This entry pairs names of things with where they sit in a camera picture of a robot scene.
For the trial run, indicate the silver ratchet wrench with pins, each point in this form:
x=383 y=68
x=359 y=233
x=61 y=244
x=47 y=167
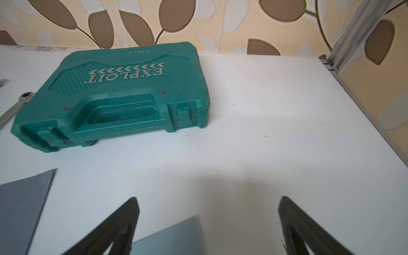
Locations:
x=23 y=100

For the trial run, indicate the dark grey envelope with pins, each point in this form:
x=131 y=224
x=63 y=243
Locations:
x=22 y=202

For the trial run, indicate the aluminium frame post right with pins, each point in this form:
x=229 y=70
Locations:
x=362 y=24

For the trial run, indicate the light blue-grey envelope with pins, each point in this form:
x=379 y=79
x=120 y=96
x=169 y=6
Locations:
x=183 y=238

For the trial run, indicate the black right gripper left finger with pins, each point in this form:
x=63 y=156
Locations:
x=114 y=234

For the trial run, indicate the green plastic tool case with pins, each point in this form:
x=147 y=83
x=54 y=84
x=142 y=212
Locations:
x=101 y=94

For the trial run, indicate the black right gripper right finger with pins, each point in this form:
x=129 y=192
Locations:
x=301 y=233

